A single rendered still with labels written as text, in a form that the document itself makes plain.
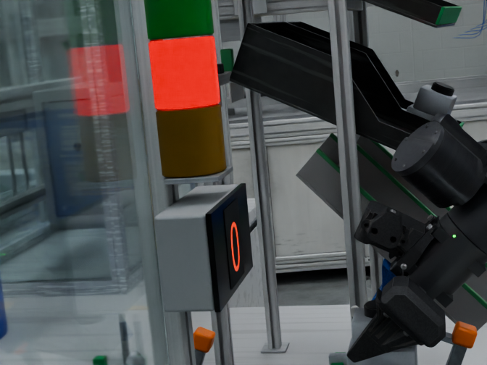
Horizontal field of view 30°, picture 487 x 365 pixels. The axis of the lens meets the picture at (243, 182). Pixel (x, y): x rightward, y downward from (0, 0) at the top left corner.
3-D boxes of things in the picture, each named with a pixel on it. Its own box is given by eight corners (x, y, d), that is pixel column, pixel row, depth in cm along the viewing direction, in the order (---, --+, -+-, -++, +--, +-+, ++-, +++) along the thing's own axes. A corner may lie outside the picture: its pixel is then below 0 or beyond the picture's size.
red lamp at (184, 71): (227, 100, 69) (221, 35, 68) (211, 106, 64) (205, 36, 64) (164, 104, 70) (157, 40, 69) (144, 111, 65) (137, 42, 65)
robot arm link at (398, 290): (488, 233, 93) (443, 192, 93) (501, 287, 75) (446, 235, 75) (430, 287, 95) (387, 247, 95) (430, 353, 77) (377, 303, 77)
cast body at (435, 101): (449, 140, 124) (469, 92, 122) (444, 145, 120) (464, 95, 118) (393, 116, 126) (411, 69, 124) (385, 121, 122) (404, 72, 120)
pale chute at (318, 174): (484, 304, 118) (508, 281, 116) (469, 338, 106) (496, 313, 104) (325, 158, 122) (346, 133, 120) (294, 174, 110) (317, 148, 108)
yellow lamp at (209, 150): (232, 164, 70) (227, 101, 69) (218, 175, 65) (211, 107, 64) (170, 168, 71) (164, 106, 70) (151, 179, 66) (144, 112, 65)
